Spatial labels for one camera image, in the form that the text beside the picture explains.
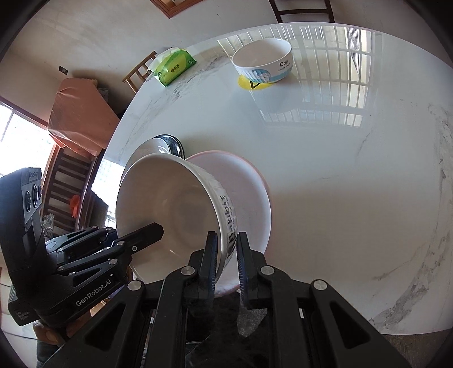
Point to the orange plastic bag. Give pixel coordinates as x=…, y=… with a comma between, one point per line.
x=74, y=206

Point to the dark wooden chair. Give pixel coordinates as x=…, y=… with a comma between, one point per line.
x=300, y=16

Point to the person's left hand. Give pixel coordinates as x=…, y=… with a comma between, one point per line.
x=53, y=331

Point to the dark wall switch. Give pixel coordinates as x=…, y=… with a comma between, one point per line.
x=63, y=70

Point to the white plate with pink flowers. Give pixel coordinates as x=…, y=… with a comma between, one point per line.
x=152, y=147

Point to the dark fuzzy cloth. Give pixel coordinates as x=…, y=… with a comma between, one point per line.
x=226, y=318

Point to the orange cloth cover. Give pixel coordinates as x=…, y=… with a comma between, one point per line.
x=81, y=113

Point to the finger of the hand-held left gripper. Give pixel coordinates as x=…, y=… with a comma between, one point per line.
x=92, y=239
x=148, y=233

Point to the side window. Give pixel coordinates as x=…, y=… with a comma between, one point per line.
x=17, y=134

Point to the pink bowl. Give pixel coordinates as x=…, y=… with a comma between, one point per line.
x=247, y=198

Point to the dark wooden bench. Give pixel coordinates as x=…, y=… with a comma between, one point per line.
x=67, y=170

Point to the green tissue pack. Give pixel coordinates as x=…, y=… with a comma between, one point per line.
x=175, y=67

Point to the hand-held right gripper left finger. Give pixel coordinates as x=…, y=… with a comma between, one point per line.
x=210, y=262

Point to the yellow round sticker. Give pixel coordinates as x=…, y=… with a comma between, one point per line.
x=247, y=84

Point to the blue floral patterned plate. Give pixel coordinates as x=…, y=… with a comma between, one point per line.
x=177, y=145

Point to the large barred window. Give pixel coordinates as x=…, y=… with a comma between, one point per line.
x=170, y=7

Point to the white dog print bowl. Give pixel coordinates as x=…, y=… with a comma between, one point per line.
x=265, y=53

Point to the white rabbit print bowl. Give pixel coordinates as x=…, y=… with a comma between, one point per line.
x=170, y=205

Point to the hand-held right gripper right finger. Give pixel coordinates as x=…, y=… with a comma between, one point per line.
x=244, y=269

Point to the light wooden chair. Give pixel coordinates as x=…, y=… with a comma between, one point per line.
x=136, y=72

